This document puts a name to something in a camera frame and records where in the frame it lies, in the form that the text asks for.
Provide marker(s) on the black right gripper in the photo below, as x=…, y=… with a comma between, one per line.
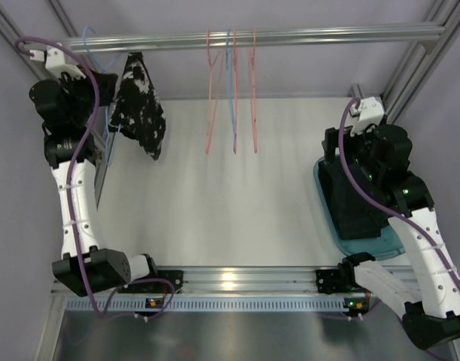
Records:
x=337, y=142

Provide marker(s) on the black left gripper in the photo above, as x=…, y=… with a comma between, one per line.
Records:
x=103, y=84

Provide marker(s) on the black white patterned garment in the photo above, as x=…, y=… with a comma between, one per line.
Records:
x=137, y=112

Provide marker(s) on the blue wire hanger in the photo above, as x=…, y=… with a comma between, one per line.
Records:
x=108, y=135
x=229, y=72

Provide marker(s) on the black trousers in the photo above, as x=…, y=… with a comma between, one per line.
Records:
x=351, y=215

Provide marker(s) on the pink wire hanger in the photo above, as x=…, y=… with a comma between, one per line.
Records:
x=212, y=101
x=235, y=75

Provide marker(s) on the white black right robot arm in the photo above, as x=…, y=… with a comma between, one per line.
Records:
x=367, y=186

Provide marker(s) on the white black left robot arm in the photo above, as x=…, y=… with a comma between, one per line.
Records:
x=70, y=152

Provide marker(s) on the teal plastic bin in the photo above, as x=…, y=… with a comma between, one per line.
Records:
x=387, y=246

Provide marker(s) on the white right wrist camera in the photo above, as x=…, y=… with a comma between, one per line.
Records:
x=370, y=111

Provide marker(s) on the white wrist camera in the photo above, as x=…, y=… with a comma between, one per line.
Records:
x=55, y=61
x=370, y=111

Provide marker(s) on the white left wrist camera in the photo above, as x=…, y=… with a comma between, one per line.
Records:
x=55, y=61

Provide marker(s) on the aluminium frame post left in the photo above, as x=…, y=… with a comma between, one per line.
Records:
x=10, y=31

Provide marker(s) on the aluminium frame post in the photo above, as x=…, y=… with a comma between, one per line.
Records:
x=10, y=31
x=420, y=60

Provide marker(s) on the aluminium frame post right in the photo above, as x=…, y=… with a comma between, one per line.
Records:
x=420, y=60

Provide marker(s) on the blue empty wire hanger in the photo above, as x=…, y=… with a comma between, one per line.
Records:
x=229, y=72

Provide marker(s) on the pink empty wire hanger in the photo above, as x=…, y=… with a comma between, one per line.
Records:
x=235, y=75

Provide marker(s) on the aluminium hanging rail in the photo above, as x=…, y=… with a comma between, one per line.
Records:
x=398, y=32

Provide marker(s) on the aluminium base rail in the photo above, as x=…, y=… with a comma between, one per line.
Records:
x=226, y=280

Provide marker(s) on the perforated grey cable duct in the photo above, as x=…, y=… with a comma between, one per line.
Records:
x=245, y=304

